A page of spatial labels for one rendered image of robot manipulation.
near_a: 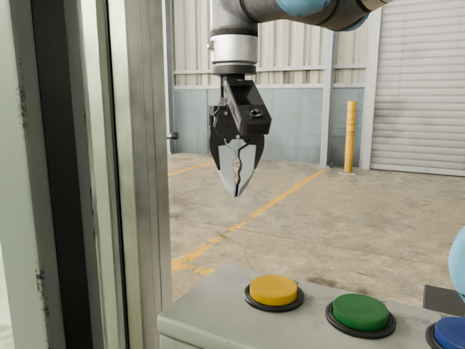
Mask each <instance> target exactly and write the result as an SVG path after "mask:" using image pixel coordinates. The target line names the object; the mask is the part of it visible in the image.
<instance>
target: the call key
mask: <svg viewBox="0 0 465 349"><path fill-rule="evenodd" d="M250 296H251V298H253V299H254V300H255V301H257V302H259V303H262V304H265V305H276V306H277V305H287V304H289V303H292V302H294V301H295V300H296V299H297V298H298V286H297V285H296V283H295V282H294V281H293V280H291V279H290V278H287V277H285V276H280V275H263V276H259V277H256V278H255V279H254V280H252V282H251V284H250Z"/></svg>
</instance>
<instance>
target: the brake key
mask: <svg viewBox="0 0 465 349"><path fill-rule="evenodd" d="M434 338H435V340H436V341H437V343H438V344H439V345H441V346H442V347H443V348H445V349H465V318H462V317H455V316H451V317H445V318H442V319H439V320H438V322H437V323H436V325H435V335H434Z"/></svg>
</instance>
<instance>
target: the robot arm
mask: <svg viewBox="0 0 465 349"><path fill-rule="evenodd" d="M391 1H394V0H210V37H211V44H208V45H207V49H208V50H209V51H212V52H211V62H212V64H215V66H212V74H213V75H218V78H219V101H220V103H219V104H218V105H209V135H210V136H209V138H208V147H209V150H210V153H211V155H212V157H213V160H214V162H215V164H216V166H217V170H218V172H219V175H220V177H221V180H222V181H223V183H224V186H225V187H226V189H227V190H228V192H229V193H230V194H231V195H232V196H233V197H239V196H240V195H241V194H242V193H243V191H244V190H245V189H246V187H247V185H248V183H249V181H250V179H251V177H252V176H253V173H254V171H255V169H256V167H257V164H258V163H259V160H260V158H261V155H262V153H263V151H264V135H265V134H268V133H269V130H270V127H271V121H272V118H271V116H270V114H269V112H268V109H267V108H266V105H265V104H264V101H263V100H262V97H261V96H260V94H259V91H258V90H257V87H256V86H255V83H254V82H253V80H245V75H256V66H254V64H257V63H258V24H260V23H264V22H269V21H275V20H280V19H287V20H291V21H296V22H300V23H304V24H309V25H313V26H319V27H323V28H326V29H328V30H331V31H335V32H342V31H344V32H348V31H352V30H355V29H357V28H359V27H360V26H362V24H363V23H364V22H365V20H366V19H367V18H368V17H369V15H370V13H371V12H372V11H374V10H376V9H378V8H380V7H382V6H384V5H386V4H388V3H389V2H391ZM224 139H225V140H224ZM232 139H242V140H243V142H244V145H243V146H242V147H240V148H239V149H238V159H239V161H240V167H239V169H238V172H237V173H238V176H239V178H238V181H237V184H235V180H234V178H235V171H234V170H233V162H234V160H235V151H234V150H233V149H232V148H230V147H228V146H227V145H226V144H225V142H226V143H230V142H231V140H232ZM448 269H449V273H450V278H451V280H452V283H453V285H454V287H455V289H456V291H457V292H458V294H459V295H460V296H461V298H462V300H463V301H464V303H465V226H464V227H463V228H462V229H461V230H460V231H459V232H458V234H457V235H456V236H455V239H454V240H453V244H452V247H451V249H450V253H449V257H448Z"/></svg>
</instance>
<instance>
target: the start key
mask: <svg viewBox="0 0 465 349"><path fill-rule="evenodd" d="M333 316H334V318H335V319H336V320H337V321H339V322H340V323H342V324H343V325H346V326H347V327H350V328H353V329H356V330H363V331H376V330H381V329H383V328H385V327H386V326H388V318H389V312H388V309H387V307H386V306H385V305H384V304H383V303H382V302H380V301H379V300H377V299H375V298H373V297H371V296H366V295H363V294H343V295H340V296H338V297H337V298H336V299H335V300H334V303H333Z"/></svg>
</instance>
